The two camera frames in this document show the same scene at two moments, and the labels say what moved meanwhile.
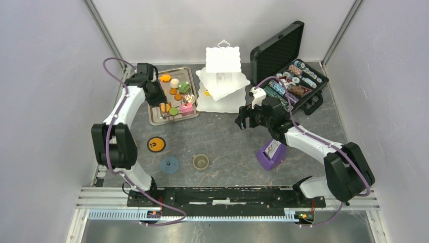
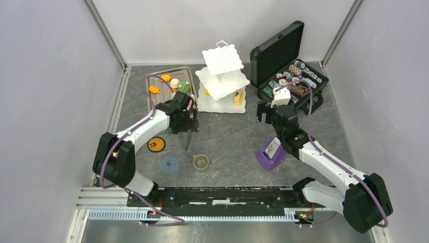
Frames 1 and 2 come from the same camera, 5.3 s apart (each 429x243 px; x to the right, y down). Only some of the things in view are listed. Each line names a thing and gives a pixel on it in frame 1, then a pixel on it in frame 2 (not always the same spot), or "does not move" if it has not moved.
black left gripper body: (158, 95) → (185, 124)
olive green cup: (200, 161) does not move
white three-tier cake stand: (222, 87) does not move
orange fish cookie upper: (165, 78) does not move
